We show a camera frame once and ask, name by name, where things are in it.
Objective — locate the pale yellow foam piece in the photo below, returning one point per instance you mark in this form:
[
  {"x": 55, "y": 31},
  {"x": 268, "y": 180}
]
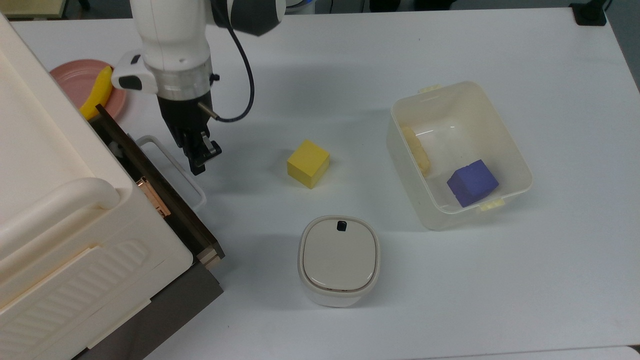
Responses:
[{"x": 417, "y": 150}]

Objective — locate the white plastic bin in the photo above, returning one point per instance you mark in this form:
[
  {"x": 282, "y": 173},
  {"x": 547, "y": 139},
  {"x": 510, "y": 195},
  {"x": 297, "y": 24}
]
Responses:
[{"x": 450, "y": 125}]

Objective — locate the pink plate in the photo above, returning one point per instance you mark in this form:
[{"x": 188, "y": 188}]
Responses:
[{"x": 75, "y": 80}]

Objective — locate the panda toy figure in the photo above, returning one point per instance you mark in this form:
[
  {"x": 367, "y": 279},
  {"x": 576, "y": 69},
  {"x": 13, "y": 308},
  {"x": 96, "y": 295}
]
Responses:
[{"x": 116, "y": 147}]

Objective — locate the yellow cube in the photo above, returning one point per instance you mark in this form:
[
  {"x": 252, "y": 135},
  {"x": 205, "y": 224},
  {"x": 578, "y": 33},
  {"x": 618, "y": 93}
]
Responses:
[{"x": 307, "y": 162}]

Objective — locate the purple cube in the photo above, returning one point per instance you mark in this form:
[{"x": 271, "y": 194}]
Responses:
[{"x": 472, "y": 182}]

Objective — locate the cream lidded trash can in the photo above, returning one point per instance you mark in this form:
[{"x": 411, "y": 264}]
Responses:
[{"x": 339, "y": 260}]

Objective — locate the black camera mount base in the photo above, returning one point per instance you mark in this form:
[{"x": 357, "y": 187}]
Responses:
[{"x": 590, "y": 12}]

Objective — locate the orange storage box latch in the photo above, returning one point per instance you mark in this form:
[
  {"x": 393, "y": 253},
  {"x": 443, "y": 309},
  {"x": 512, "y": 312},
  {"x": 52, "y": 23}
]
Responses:
[{"x": 154, "y": 197}]

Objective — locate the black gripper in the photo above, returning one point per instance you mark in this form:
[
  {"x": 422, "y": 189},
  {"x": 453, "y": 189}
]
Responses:
[{"x": 185, "y": 117}]

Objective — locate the yellow banana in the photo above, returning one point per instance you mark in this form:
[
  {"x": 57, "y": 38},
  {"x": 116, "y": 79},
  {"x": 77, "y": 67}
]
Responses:
[{"x": 97, "y": 95}]

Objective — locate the cream plastic storage box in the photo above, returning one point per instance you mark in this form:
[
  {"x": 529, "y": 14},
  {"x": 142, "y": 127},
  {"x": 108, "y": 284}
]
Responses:
[{"x": 50, "y": 150}]

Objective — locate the light wooden furniture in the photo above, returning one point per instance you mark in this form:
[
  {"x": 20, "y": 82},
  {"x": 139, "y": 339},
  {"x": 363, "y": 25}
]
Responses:
[{"x": 37, "y": 7}]

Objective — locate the dark wood cabinet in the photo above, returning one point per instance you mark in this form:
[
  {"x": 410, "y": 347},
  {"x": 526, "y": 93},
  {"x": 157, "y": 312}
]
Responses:
[{"x": 165, "y": 310}]

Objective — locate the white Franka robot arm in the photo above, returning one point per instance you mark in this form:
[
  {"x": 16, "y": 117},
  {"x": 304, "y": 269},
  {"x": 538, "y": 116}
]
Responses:
[{"x": 170, "y": 40}]

